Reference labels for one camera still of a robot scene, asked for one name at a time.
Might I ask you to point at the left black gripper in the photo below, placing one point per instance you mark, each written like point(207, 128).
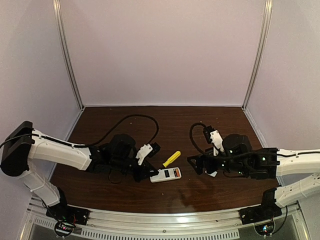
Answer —
point(140, 168)

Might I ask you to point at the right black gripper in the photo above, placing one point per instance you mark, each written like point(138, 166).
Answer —
point(206, 162)

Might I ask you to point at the white battery cover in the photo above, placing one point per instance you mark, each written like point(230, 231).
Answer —
point(213, 174)

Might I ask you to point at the white red remote control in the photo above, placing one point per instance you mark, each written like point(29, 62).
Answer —
point(165, 175)

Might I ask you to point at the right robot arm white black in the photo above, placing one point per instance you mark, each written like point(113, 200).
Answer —
point(234, 153)

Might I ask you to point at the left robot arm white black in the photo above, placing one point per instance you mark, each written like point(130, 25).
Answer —
point(26, 144)

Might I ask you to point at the black orange battery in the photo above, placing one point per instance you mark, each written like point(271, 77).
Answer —
point(175, 172)

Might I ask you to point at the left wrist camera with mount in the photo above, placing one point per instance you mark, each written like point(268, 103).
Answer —
point(147, 150)

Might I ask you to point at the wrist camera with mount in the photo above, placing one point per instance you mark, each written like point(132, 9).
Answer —
point(147, 150)
point(213, 137)

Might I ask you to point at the yellow handled screwdriver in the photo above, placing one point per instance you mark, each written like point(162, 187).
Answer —
point(171, 159)

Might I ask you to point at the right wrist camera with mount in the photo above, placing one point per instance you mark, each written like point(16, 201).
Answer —
point(213, 137)

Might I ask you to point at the front aluminium rail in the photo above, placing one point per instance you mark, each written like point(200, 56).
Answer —
point(210, 225)

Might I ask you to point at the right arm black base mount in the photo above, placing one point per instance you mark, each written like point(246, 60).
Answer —
point(262, 217)

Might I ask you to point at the right aluminium frame post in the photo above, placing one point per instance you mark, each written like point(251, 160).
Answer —
point(263, 36)

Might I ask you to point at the aluminium frame post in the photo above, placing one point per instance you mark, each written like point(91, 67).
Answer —
point(263, 36)
point(65, 53)

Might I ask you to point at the left aluminium frame post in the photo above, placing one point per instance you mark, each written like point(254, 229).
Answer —
point(65, 53)

